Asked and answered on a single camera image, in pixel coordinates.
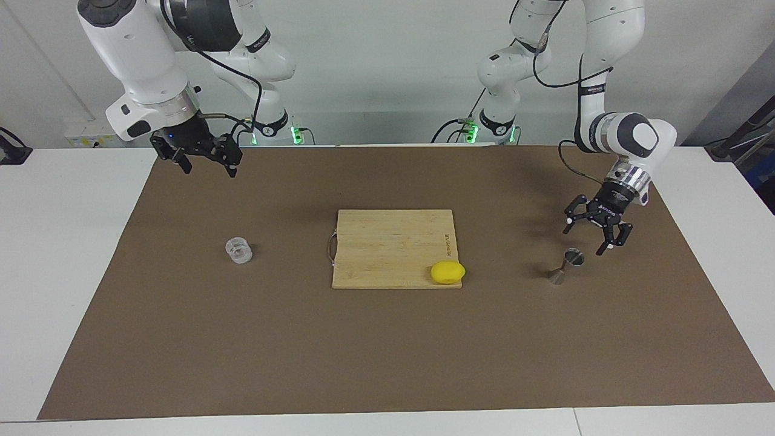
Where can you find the yellow lemon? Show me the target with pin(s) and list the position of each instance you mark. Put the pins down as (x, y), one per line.
(448, 272)

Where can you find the bamboo cutting board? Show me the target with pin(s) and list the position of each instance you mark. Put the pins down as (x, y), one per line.
(387, 248)

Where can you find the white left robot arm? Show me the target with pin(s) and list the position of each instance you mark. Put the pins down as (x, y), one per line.
(611, 36)

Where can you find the black table clamp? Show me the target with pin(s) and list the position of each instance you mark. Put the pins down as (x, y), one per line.
(12, 154)

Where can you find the small clear glass cup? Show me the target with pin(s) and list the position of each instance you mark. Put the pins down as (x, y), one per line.
(238, 250)

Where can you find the steel double jigger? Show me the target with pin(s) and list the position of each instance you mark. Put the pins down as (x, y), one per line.
(571, 259)

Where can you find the white wall socket box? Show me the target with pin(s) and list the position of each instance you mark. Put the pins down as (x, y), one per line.
(91, 136)

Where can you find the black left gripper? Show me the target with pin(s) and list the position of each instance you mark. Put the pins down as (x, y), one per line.
(611, 203)

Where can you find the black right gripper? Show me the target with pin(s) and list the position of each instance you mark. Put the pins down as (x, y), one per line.
(184, 136)

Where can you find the brown table mat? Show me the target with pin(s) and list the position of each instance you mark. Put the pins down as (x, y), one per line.
(393, 351)

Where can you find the black stand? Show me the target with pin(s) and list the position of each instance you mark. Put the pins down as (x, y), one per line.
(723, 148)

